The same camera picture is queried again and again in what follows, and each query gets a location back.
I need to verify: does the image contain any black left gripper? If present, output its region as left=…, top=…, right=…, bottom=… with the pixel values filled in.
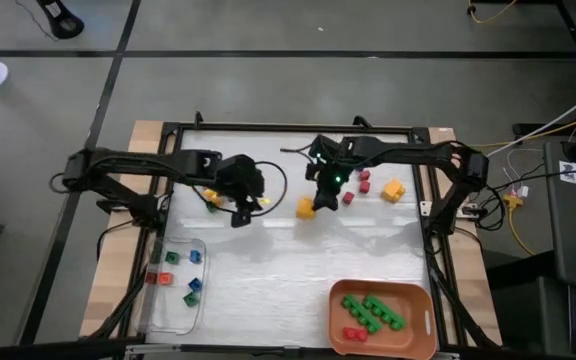
left=217, top=154, right=265, bottom=229

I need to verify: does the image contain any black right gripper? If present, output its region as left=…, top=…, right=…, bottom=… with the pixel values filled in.
left=305, top=134, right=350, bottom=211

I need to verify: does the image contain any long green building block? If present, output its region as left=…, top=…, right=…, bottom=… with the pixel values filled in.
left=340, top=294, right=383, bottom=335
left=362, top=294, right=407, bottom=332

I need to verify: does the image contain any white table cover sheet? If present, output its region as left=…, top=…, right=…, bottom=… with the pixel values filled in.
left=167, top=130, right=432, bottom=347

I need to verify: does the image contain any clear plastic tray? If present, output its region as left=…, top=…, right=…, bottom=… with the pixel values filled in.
left=137, top=237, right=211, bottom=336

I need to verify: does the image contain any orange plastic bin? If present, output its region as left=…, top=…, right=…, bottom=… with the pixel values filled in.
left=327, top=278, right=439, bottom=360

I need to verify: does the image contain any large red building block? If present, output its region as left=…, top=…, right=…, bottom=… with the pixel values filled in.
left=342, top=326, right=369, bottom=343

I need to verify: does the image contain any dark equipment cabinet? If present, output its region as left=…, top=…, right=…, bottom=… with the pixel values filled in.
left=482, top=249, right=572, bottom=354

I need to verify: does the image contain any black stand base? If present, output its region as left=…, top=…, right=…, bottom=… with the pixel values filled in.
left=35, top=0, right=86, bottom=41

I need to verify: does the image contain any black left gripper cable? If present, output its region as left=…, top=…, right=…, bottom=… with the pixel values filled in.
left=187, top=159, right=289, bottom=219

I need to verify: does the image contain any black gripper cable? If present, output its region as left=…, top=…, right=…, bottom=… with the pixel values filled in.
left=187, top=159, right=289, bottom=219
left=280, top=143, right=319, bottom=166

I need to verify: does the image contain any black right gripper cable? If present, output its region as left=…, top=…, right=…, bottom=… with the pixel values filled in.
left=280, top=143, right=319, bottom=166

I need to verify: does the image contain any black aluminium table frame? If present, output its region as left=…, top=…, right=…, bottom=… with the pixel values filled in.
left=117, top=112, right=502, bottom=351

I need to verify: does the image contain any yellow cable with plug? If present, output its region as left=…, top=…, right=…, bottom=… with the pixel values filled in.
left=501, top=193, right=537, bottom=257

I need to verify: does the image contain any long yellow floor cable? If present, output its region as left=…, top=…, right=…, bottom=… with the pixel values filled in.
left=470, top=107, right=576, bottom=149

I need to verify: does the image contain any white floor cable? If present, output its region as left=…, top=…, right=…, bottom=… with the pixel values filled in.
left=487, top=82, right=576, bottom=157

